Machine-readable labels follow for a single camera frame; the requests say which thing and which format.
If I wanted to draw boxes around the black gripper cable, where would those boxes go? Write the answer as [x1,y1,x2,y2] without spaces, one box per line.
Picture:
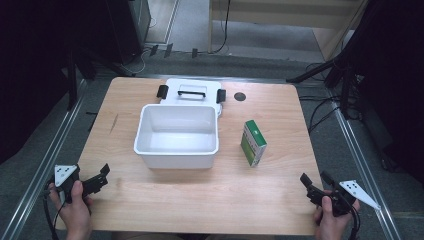
[42,179,68,240]
[346,205,362,240]

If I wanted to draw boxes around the aluminium floor rail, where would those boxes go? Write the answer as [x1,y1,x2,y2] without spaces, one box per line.
[328,89,403,240]
[0,78,88,240]

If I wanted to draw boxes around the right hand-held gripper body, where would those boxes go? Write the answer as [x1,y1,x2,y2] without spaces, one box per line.
[319,179,381,218]

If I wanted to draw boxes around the black tripod stand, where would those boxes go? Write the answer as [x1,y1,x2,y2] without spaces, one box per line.
[285,49,359,120]

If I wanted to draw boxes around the light wooden furniture frame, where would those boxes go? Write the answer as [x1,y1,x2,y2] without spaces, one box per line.
[207,0,369,62]

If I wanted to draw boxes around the white floor cable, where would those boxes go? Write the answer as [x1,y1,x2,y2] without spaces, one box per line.
[131,46,158,75]

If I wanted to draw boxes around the green and white carton box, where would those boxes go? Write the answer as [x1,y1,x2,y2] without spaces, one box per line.
[240,119,268,168]

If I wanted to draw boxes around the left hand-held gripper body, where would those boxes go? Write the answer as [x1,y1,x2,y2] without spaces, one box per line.
[54,164,88,205]

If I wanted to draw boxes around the black floor cables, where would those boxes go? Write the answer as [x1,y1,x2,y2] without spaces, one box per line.
[298,61,364,135]

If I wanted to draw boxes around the black hanging cable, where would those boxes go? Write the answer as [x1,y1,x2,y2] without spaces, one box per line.
[211,0,232,55]

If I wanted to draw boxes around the person's left hand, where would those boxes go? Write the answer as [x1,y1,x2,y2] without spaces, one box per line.
[48,179,95,234]

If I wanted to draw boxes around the black metal stand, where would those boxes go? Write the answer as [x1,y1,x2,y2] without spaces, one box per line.
[65,46,88,112]

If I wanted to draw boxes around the dark curtain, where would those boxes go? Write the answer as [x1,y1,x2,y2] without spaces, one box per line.
[346,0,424,184]
[0,0,114,165]

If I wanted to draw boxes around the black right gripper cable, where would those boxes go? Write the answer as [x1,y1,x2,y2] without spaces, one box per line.
[346,205,362,240]

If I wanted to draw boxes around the black cabinet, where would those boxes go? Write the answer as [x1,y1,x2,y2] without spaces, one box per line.
[105,0,152,66]

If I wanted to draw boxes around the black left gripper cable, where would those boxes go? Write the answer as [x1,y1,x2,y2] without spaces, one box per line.
[42,179,68,240]

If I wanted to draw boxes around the person's right hand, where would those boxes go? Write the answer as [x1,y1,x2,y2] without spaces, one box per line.
[313,194,361,237]

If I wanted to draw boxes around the white plastic storage box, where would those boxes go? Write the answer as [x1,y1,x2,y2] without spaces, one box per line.
[133,103,220,170]

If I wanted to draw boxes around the white lid with black handle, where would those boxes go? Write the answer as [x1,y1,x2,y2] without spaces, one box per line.
[156,78,227,117]

